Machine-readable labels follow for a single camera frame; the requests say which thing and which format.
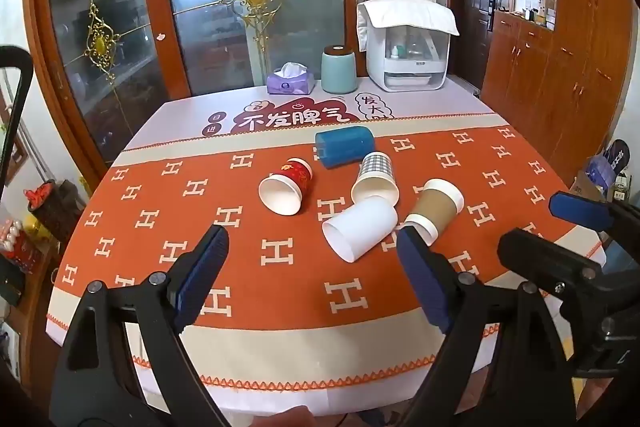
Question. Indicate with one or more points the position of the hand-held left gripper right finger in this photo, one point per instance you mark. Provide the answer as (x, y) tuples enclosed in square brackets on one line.
[(417, 264)]

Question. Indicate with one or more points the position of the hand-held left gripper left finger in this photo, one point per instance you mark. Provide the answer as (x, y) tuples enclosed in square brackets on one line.
[(207, 257)]

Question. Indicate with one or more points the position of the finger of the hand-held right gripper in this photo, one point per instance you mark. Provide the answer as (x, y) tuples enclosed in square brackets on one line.
[(545, 257), (580, 207)]

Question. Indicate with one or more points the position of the white paper cup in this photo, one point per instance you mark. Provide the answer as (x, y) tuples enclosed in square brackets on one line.
[(362, 224)]

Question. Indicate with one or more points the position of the brown paper cup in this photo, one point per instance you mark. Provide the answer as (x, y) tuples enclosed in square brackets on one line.
[(437, 207)]

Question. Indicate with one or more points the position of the checked paper cup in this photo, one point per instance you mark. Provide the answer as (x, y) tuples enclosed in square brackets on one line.
[(376, 177)]

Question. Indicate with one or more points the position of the red paper cup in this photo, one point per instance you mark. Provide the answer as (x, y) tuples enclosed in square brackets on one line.
[(292, 179)]

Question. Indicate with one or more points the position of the blue plastic cup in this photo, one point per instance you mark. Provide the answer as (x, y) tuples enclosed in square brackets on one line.
[(347, 144)]

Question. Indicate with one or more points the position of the cardboard box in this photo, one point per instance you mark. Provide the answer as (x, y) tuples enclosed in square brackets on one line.
[(585, 189)]

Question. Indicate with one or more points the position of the blue bag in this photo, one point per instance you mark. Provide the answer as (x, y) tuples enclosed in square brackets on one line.
[(607, 164)]

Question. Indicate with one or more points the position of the orange patterned tablecloth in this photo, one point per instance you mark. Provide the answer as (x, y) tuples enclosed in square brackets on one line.
[(280, 302)]

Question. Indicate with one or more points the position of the wooden cabinet with shelves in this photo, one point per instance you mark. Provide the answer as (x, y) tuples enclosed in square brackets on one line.
[(555, 72)]

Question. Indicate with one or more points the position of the black bucket with red items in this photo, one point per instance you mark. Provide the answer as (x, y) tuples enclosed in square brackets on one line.
[(52, 207)]

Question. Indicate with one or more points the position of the person's leg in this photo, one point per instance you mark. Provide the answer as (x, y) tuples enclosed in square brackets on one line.
[(285, 418)]

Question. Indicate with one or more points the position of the purple tissue pack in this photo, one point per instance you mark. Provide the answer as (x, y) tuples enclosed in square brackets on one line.
[(290, 82)]

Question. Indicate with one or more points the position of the white countertop appliance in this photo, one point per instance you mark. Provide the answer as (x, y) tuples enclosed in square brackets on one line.
[(407, 62)]

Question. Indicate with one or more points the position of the dark entrance door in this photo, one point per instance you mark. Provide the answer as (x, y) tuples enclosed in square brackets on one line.
[(475, 32)]

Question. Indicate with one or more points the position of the teal canister with brown lid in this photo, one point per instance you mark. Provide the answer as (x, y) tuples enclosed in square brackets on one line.
[(339, 72)]

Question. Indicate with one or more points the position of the white towel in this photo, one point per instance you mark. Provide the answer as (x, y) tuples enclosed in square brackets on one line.
[(410, 14)]

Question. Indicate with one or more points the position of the black metal frame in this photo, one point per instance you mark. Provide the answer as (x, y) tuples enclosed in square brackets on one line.
[(20, 107)]

